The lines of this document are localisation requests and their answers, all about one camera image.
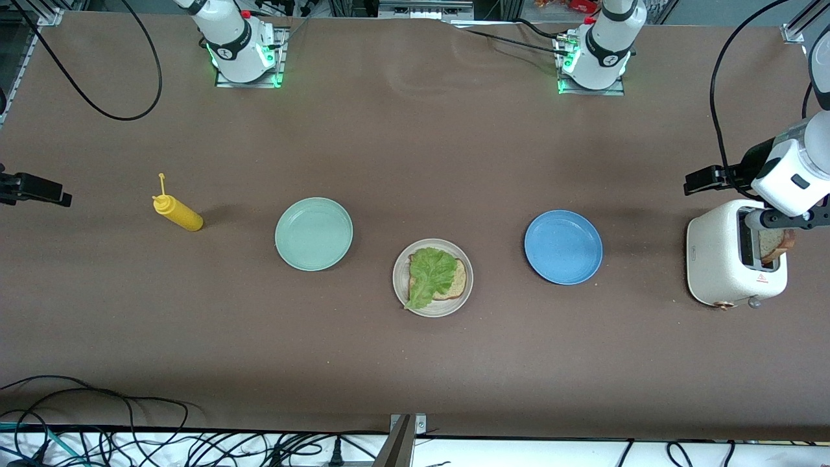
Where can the green lettuce leaf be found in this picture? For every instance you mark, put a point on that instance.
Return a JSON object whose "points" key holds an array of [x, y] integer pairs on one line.
{"points": [[431, 272]]}

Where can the grey equipment box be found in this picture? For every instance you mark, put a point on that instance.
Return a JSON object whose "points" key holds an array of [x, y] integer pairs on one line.
{"points": [[425, 8]]}

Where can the blue plate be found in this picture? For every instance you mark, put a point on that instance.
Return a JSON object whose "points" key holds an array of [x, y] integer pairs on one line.
{"points": [[563, 246]]}

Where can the beige plate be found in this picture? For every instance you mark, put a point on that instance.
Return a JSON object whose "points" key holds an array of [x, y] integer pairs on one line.
{"points": [[399, 279]]}

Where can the yellow mustard squeeze bottle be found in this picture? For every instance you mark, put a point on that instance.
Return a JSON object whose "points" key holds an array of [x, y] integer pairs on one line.
{"points": [[181, 217]]}

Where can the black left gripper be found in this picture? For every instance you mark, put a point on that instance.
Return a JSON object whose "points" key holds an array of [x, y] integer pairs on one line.
{"points": [[751, 166]]}

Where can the black power plug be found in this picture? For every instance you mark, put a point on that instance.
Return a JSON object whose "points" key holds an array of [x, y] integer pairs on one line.
{"points": [[336, 454]]}

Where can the red orange snack package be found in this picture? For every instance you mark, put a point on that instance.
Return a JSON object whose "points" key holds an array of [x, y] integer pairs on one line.
{"points": [[570, 5]]}

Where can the white two-slot toaster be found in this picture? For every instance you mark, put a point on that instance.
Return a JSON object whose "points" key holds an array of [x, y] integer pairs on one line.
{"points": [[713, 259]]}

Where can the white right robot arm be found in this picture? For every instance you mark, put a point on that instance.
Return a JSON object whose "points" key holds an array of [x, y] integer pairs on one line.
{"points": [[237, 45]]}

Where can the brown bread slice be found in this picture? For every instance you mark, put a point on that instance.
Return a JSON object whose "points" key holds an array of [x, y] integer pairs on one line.
{"points": [[775, 245], [459, 279]]}

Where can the grey metal bracket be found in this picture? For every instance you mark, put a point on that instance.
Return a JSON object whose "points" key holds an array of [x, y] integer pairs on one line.
{"points": [[399, 447]]}

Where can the pale green plate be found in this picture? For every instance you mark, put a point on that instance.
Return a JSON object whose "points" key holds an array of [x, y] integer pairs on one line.
{"points": [[314, 233]]}

